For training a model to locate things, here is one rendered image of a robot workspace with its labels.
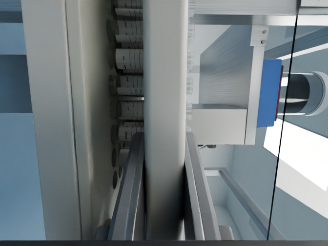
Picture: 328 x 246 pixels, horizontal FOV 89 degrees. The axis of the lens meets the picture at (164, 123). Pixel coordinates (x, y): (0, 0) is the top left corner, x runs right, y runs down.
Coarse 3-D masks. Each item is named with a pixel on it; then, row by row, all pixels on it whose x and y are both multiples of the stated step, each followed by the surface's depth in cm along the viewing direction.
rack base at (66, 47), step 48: (48, 0) 7; (96, 0) 9; (48, 48) 7; (96, 48) 9; (48, 96) 7; (96, 96) 9; (48, 144) 8; (96, 144) 9; (48, 192) 8; (96, 192) 9
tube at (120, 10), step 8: (112, 0) 10; (120, 0) 10; (128, 0) 10; (136, 0) 10; (192, 0) 10; (112, 8) 11; (120, 8) 11; (128, 8) 11; (136, 8) 11; (192, 8) 11; (192, 16) 11
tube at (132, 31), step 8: (112, 24) 11; (120, 24) 11; (128, 24) 11; (136, 24) 11; (192, 24) 11; (112, 32) 11; (120, 32) 11; (128, 32) 11; (136, 32) 11; (192, 32) 11; (112, 40) 11; (120, 40) 11; (128, 40) 11; (136, 40) 11; (192, 40) 11
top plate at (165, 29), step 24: (144, 0) 7; (168, 0) 7; (144, 24) 7; (168, 24) 7; (144, 48) 7; (168, 48) 7; (144, 72) 8; (168, 72) 7; (144, 96) 8; (168, 96) 8; (144, 120) 8; (168, 120) 8; (144, 144) 8; (168, 144) 8; (168, 168) 8; (168, 192) 8; (168, 216) 8
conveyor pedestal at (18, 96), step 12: (0, 60) 56; (12, 60) 56; (24, 60) 56; (0, 72) 57; (12, 72) 57; (24, 72) 57; (0, 84) 58; (12, 84) 58; (24, 84) 58; (0, 96) 58; (12, 96) 58; (24, 96) 58; (0, 108) 59; (12, 108) 59; (24, 108) 59
